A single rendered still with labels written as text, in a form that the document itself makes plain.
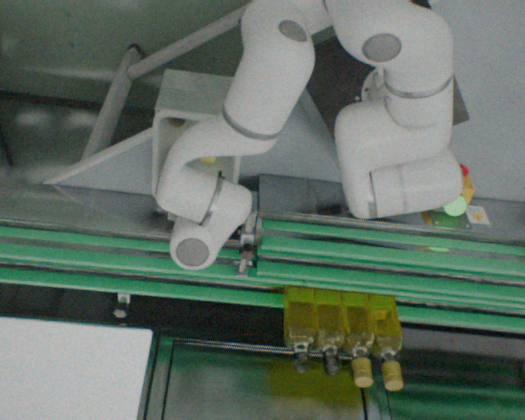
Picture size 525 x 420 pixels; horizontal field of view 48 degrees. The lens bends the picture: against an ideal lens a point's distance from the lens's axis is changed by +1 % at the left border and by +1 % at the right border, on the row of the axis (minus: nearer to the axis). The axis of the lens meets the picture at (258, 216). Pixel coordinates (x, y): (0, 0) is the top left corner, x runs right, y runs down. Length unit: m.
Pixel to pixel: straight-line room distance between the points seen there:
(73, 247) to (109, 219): 0.10
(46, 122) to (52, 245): 0.78
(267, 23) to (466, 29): 0.55
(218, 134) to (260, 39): 0.14
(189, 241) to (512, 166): 0.78
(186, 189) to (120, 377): 0.53
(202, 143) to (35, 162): 1.09
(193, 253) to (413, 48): 0.43
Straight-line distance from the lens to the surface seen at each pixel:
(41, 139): 1.93
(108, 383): 1.26
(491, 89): 1.28
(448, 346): 1.51
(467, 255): 1.29
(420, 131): 0.81
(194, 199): 0.85
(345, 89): 1.14
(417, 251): 1.25
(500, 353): 1.56
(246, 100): 0.73
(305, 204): 1.24
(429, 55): 0.71
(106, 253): 1.26
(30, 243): 1.30
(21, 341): 1.34
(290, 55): 0.70
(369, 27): 0.67
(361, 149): 0.81
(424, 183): 0.89
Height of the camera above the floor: 1.80
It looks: 49 degrees down
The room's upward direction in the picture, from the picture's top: 179 degrees counter-clockwise
